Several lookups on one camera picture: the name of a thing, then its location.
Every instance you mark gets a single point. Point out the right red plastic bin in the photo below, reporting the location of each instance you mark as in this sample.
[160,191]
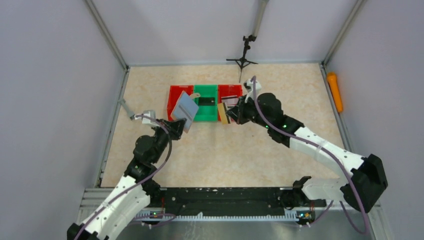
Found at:
[229,90]

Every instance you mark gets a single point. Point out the grey small tool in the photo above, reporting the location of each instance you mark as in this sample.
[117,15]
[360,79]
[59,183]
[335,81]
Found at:
[130,113]

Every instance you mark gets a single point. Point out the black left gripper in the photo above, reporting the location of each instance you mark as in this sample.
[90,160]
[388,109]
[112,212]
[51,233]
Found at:
[176,128]

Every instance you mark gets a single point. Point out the red plastic bin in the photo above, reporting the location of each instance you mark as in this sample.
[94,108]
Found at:
[229,90]
[173,96]

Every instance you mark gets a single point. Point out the card with black stripe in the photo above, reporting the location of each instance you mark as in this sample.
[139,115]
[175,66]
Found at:
[230,100]

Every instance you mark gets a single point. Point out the black card in green bin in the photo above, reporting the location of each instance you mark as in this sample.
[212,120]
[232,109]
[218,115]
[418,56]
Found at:
[206,101]

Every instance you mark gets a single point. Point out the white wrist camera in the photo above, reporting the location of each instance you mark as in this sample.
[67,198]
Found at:
[149,117]
[252,86]

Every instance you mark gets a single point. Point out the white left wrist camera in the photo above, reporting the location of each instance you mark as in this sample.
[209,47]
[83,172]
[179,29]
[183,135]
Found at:
[149,117]

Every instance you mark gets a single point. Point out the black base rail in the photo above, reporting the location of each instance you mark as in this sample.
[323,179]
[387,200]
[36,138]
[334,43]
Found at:
[284,197]

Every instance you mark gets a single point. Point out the orange flashlight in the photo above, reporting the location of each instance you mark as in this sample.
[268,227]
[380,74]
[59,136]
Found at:
[332,81]

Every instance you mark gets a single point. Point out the black camera tripod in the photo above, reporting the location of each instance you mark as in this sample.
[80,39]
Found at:
[243,62]

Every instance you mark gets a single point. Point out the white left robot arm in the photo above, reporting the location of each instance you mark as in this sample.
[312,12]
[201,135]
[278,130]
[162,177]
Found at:
[135,188]

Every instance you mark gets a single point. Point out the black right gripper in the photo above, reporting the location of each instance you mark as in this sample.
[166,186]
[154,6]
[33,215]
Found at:
[237,112]

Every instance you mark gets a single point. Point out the green plastic bin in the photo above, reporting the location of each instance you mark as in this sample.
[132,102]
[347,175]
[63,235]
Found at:
[206,113]

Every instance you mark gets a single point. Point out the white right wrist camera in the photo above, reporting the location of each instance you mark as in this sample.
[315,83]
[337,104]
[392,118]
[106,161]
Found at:
[252,86]

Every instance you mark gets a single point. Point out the gold card with stripe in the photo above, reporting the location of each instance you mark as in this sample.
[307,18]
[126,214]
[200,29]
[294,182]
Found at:
[222,112]

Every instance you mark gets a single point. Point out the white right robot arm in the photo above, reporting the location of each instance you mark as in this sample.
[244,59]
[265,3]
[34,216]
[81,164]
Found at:
[362,180]

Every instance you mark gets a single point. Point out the left red plastic bin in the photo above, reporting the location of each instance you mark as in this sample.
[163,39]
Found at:
[173,96]

